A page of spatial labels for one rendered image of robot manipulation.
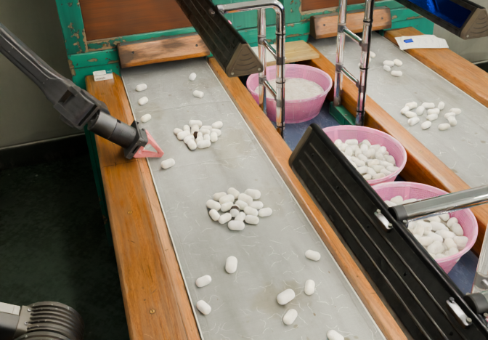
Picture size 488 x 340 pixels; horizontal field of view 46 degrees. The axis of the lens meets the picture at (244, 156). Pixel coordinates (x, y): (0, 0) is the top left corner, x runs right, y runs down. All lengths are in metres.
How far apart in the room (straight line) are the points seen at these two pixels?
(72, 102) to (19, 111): 1.54
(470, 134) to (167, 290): 0.95
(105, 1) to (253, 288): 1.13
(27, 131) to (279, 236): 1.95
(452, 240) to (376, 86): 0.74
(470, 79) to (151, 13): 1.03
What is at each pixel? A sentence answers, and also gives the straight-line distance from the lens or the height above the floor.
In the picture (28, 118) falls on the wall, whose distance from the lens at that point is 2.95.
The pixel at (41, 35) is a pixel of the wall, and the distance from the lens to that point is 2.79.
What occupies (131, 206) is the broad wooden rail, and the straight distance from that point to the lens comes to 1.32.
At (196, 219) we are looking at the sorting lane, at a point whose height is 0.74.
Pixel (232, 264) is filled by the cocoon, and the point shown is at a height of 0.76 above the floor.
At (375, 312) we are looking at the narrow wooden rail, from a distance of 1.07.
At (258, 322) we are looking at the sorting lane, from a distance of 1.07.
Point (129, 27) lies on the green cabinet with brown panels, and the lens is 1.97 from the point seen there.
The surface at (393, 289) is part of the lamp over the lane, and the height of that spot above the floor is 1.07.
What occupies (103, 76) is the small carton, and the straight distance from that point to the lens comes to 1.93.
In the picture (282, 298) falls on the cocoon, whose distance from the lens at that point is 1.08.
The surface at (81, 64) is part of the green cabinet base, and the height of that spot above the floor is 0.80.
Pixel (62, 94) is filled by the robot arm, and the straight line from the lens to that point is 1.41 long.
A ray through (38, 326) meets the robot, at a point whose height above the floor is 0.79.
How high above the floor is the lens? 1.54
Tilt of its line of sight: 33 degrees down
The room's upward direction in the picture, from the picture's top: 2 degrees counter-clockwise
